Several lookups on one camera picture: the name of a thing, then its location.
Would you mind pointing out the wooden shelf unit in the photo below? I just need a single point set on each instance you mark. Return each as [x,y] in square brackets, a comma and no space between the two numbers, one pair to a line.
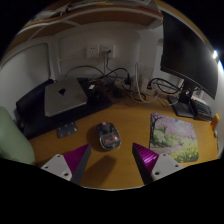
[93,16]

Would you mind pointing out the white wall socket with plug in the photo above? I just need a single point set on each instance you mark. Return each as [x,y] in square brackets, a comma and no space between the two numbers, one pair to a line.
[107,50]

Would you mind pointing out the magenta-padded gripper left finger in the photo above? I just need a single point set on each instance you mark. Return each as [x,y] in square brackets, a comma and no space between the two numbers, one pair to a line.
[77,159]

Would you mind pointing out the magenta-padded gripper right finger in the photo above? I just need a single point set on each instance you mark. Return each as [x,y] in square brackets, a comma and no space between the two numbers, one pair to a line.
[148,160]

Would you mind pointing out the cherry blossom print mouse pad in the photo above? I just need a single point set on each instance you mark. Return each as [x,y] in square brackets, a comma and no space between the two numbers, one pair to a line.
[173,138]

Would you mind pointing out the silver square computer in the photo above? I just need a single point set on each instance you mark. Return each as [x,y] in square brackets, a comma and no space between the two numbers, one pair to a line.
[65,96]

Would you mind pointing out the black keyboard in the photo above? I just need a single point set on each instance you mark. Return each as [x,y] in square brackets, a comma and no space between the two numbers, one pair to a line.
[203,109]

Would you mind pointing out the small grey metal plate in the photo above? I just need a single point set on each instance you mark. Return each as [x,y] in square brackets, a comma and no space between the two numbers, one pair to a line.
[67,130]

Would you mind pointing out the transparent dark computer mouse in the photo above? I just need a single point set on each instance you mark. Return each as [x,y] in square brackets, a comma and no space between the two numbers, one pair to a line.
[108,136]

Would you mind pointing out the black flat case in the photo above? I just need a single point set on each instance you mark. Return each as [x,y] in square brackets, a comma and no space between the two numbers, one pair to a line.
[31,116]

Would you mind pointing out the black computer monitor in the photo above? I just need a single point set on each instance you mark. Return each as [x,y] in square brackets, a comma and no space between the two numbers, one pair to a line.
[186,53]

